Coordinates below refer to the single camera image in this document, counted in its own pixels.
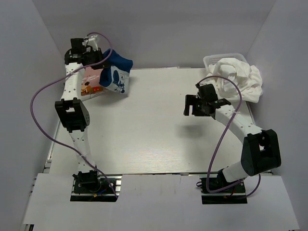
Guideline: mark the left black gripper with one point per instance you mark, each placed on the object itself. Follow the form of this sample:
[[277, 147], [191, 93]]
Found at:
[[98, 53]]

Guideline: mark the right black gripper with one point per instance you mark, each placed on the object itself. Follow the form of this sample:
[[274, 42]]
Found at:
[[190, 100]]

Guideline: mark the blue t-shirt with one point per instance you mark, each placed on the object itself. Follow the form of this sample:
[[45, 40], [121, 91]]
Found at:
[[116, 77]]

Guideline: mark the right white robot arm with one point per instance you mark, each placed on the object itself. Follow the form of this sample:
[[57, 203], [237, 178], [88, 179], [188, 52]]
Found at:
[[260, 151]]

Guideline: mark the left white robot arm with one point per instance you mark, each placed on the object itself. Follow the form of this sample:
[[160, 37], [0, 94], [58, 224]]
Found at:
[[71, 111]]

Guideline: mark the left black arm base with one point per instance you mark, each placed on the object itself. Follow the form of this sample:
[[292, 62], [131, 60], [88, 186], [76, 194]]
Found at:
[[101, 191]]

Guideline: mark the crumpled white t-shirts pile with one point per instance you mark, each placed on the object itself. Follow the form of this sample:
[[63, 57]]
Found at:
[[229, 71]]

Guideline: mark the folded pink t-shirt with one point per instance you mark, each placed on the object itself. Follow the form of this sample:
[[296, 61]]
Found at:
[[90, 83]]

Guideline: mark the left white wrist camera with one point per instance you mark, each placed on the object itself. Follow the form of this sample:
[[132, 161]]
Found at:
[[91, 41]]

